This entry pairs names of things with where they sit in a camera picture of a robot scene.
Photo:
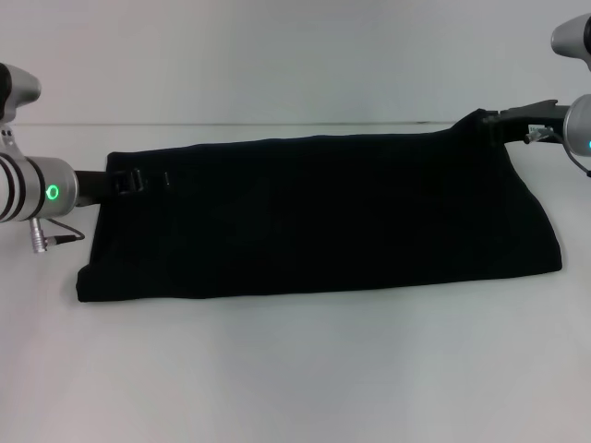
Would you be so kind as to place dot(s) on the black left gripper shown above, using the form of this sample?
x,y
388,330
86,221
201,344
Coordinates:
x,y
94,187

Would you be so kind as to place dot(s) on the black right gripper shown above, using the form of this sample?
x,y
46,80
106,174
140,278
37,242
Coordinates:
x,y
531,117

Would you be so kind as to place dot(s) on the black t-shirt with FREE print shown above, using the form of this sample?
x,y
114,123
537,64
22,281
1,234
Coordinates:
x,y
323,221

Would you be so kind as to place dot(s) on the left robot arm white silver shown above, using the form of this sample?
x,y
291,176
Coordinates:
x,y
32,189

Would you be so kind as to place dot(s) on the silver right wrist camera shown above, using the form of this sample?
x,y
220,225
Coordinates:
x,y
575,41

